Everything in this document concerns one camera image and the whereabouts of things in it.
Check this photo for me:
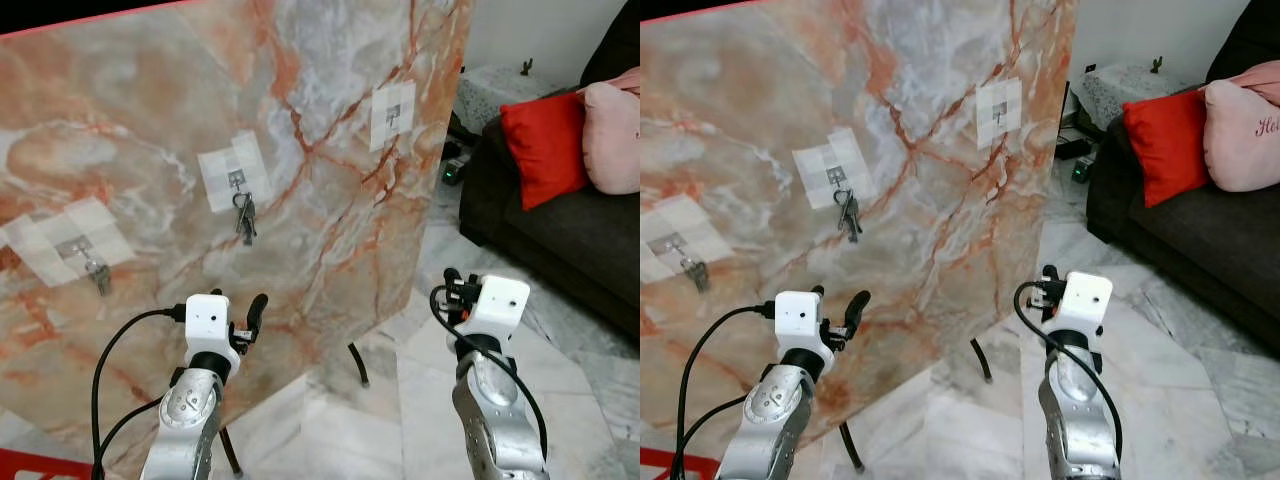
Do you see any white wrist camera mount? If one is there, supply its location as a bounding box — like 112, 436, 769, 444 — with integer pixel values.
775, 290, 836, 376
460, 276, 532, 346
1045, 271, 1114, 346
184, 292, 243, 376

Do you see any white tape patch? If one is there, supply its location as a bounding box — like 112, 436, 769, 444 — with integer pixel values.
369, 80, 417, 153
197, 131, 273, 213
792, 127, 878, 211
975, 77, 1023, 151
640, 194, 749, 285
3, 197, 136, 289

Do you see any red cushion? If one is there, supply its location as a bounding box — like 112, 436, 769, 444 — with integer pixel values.
499, 92, 591, 212
1122, 88, 1213, 209

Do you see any dark brown sofa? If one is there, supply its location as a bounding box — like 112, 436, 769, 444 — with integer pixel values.
1085, 0, 1280, 356
460, 0, 641, 341

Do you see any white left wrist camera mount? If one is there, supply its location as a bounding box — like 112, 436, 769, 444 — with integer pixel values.
775, 290, 836, 376
184, 292, 243, 376

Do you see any white lace table cloth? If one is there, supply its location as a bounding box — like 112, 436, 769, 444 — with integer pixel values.
458, 64, 576, 136
1083, 64, 1201, 131

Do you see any black device with green light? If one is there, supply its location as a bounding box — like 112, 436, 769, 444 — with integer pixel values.
442, 140, 471, 188
1055, 125, 1101, 186

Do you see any salmon pink cushion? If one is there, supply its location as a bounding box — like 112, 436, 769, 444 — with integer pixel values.
600, 66, 641, 98
1222, 60, 1280, 107

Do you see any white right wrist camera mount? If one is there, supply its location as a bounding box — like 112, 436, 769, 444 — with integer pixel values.
1045, 271, 1114, 346
460, 276, 532, 346

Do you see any light pink cushion with script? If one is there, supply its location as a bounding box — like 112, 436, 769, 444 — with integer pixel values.
1203, 80, 1280, 193
582, 83, 641, 195

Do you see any marble pattern table red rim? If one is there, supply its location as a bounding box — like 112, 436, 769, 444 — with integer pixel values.
0, 0, 476, 480
640, 0, 1079, 473

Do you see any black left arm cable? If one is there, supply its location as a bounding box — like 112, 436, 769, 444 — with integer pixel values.
97, 395, 169, 480
90, 305, 189, 480
668, 303, 778, 480
676, 393, 751, 480

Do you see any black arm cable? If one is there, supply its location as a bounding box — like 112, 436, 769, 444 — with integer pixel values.
90, 305, 189, 480
668, 303, 778, 480
1013, 281, 1125, 463
429, 284, 550, 463
97, 395, 169, 480
676, 393, 751, 480

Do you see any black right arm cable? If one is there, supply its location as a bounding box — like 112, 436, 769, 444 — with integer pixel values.
1013, 281, 1125, 463
429, 284, 550, 463

